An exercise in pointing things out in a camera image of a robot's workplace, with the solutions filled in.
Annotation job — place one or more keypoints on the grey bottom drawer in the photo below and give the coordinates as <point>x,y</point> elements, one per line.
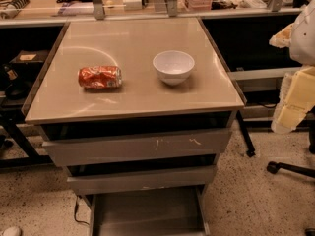
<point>158,212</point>

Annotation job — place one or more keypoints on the grey middle drawer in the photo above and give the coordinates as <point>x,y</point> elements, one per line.
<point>143,180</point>

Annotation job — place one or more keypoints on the white object on floor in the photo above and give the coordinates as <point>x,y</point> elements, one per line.
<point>11,231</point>

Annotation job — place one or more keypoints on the black chair leg with caster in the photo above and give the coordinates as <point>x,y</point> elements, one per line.
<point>274,167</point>

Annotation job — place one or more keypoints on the black box with label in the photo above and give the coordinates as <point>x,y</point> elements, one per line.
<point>26,57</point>

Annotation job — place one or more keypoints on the grey top drawer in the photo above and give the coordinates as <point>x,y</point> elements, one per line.
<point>86,151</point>

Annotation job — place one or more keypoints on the white bowl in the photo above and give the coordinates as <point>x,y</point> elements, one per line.
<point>173,67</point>

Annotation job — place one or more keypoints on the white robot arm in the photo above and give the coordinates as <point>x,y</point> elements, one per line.
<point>299,37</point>

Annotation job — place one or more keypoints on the crushed orange soda can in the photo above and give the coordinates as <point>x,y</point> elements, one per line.
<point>100,77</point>

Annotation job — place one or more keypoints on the padded gripper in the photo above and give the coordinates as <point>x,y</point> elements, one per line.
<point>303,39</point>

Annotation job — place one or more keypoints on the grey drawer cabinet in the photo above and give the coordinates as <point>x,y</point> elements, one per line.
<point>63,110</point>

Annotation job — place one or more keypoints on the grey drawer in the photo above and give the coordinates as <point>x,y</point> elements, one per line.
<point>158,212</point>
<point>86,151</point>
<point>143,180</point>

